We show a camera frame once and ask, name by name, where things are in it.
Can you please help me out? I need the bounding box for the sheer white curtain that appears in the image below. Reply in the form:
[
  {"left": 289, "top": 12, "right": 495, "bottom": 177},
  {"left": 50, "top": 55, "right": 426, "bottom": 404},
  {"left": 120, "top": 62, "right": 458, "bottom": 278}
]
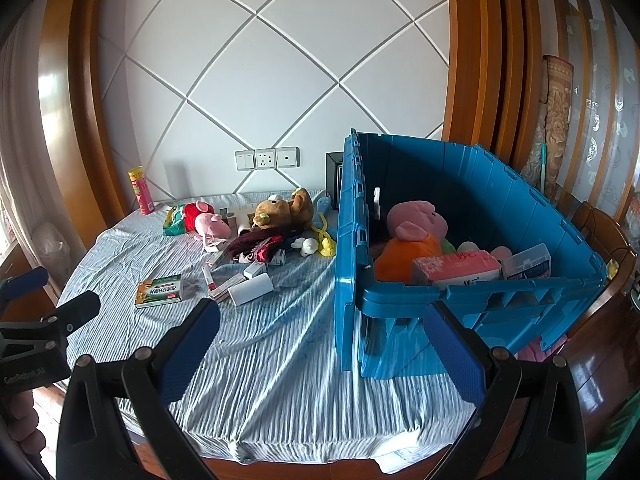
[{"left": 0, "top": 35, "right": 68, "bottom": 281}]

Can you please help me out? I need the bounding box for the yellow toy with cord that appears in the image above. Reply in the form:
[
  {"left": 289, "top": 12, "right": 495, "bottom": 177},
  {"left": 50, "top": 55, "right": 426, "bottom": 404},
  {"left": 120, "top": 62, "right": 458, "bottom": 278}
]
[{"left": 312, "top": 212, "right": 337, "bottom": 259}]

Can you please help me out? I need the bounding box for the person's left hand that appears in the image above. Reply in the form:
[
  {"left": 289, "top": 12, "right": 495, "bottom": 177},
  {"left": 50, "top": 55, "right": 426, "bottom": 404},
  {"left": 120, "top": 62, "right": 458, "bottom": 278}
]
[{"left": 0, "top": 389, "right": 47, "bottom": 461}]

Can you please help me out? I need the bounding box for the pink tissue pack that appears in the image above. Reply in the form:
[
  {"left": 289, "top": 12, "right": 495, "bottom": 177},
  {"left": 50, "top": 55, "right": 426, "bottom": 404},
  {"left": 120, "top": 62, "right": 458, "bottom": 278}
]
[{"left": 411, "top": 251, "right": 503, "bottom": 289}]

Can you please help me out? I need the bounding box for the rolled patterned carpet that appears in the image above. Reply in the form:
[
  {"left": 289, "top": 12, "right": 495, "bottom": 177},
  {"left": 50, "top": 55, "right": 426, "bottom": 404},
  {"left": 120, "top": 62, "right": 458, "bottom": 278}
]
[{"left": 520, "top": 55, "right": 575, "bottom": 203}]

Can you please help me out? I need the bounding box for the white wall socket panel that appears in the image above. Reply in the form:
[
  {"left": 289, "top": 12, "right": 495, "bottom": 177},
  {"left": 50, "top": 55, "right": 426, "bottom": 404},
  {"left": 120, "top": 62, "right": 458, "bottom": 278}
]
[{"left": 235, "top": 146, "right": 301, "bottom": 171}]

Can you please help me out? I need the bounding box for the pink pig plush red dress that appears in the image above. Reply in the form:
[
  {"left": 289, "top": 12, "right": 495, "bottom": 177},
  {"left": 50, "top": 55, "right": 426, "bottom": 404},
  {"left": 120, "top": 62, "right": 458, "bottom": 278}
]
[{"left": 182, "top": 199, "right": 232, "bottom": 239}]

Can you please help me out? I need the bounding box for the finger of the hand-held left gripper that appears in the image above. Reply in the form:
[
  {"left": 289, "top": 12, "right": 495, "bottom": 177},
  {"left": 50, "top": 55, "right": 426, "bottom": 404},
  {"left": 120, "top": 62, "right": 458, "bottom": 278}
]
[
  {"left": 0, "top": 266, "right": 50, "bottom": 311},
  {"left": 0, "top": 290, "right": 101, "bottom": 361}
]

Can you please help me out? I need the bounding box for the red yellow cylinder can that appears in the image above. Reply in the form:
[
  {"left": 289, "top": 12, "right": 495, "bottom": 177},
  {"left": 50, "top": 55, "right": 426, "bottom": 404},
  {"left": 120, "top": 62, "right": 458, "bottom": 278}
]
[{"left": 127, "top": 167, "right": 156, "bottom": 216}]

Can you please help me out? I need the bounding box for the green medicine box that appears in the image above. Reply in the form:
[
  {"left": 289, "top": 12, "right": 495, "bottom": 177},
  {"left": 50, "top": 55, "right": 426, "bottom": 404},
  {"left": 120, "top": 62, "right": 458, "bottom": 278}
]
[{"left": 134, "top": 274, "right": 184, "bottom": 309}]

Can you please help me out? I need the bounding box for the maroon knit hat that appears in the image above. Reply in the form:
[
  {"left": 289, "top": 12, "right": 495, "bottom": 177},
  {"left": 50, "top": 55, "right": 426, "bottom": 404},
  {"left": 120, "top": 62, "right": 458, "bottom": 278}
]
[{"left": 226, "top": 229, "right": 302, "bottom": 264}]

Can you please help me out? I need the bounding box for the brown bear plush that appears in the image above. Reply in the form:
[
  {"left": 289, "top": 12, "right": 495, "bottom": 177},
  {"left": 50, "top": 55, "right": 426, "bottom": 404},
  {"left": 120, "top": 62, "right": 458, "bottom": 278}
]
[{"left": 251, "top": 187, "right": 315, "bottom": 229}]

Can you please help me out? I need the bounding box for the white blue plastic case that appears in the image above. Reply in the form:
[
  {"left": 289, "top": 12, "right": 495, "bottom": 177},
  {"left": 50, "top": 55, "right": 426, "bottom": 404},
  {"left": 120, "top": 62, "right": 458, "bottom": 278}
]
[{"left": 501, "top": 243, "right": 553, "bottom": 281}]

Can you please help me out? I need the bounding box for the green snack bag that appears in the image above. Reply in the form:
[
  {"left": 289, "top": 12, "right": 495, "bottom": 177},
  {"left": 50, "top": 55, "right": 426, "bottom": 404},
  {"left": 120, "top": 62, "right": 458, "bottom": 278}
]
[{"left": 163, "top": 205, "right": 189, "bottom": 237}]

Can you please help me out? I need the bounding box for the blue plastic storage bin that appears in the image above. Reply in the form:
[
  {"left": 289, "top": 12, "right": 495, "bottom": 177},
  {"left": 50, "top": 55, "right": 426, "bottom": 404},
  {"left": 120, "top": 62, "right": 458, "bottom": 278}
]
[{"left": 334, "top": 130, "right": 609, "bottom": 380}]

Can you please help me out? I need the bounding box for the black box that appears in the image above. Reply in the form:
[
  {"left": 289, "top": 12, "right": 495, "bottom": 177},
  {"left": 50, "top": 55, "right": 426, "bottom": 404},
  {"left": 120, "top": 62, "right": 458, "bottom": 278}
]
[{"left": 325, "top": 151, "right": 346, "bottom": 196}]

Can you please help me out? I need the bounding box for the green cloth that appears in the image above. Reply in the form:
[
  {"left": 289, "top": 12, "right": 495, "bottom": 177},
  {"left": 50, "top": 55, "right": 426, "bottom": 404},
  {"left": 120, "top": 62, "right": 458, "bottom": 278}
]
[{"left": 584, "top": 397, "right": 640, "bottom": 480}]

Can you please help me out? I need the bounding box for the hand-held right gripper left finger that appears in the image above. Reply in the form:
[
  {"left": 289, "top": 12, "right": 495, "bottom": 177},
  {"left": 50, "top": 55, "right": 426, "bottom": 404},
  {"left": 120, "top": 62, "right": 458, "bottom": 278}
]
[{"left": 56, "top": 299, "right": 222, "bottom": 480}]

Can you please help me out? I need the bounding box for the pink pig plush orange dress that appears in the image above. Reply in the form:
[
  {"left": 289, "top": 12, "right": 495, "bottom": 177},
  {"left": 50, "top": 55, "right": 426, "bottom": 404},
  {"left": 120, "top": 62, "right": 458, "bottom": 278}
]
[{"left": 374, "top": 199, "right": 451, "bottom": 287}]

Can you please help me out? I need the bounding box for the white eye drop box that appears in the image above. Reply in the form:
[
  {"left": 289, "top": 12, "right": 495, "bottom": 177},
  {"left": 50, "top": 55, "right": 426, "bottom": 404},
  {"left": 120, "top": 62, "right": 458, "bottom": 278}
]
[{"left": 227, "top": 277, "right": 275, "bottom": 307}]

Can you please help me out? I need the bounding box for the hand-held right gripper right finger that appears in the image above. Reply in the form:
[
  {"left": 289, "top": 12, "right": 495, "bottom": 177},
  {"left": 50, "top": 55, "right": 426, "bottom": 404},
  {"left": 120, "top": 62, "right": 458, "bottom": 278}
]
[{"left": 423, "top": 301, "right": 589, "bottom": 480}]

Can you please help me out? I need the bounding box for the frosted glass wooden partition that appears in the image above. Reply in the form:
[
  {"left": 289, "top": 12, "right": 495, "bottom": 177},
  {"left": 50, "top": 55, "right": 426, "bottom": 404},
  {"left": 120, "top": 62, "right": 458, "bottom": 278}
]
[{"left": 544, "top": 0, "right": 640, "bottom": 223}]

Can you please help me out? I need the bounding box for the clear plastic bag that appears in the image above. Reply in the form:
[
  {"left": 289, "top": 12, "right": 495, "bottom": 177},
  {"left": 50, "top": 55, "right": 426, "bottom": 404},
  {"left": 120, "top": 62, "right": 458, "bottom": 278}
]
[{"left": 31, "top": 222, "right": 72, "bottom": 283}]

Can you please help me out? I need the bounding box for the wooden chair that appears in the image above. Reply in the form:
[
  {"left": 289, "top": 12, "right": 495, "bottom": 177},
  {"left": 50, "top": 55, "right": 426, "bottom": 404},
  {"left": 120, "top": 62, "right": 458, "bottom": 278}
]
[{"left": 569, "top": 201, "right": 640, "bottom": 306}]

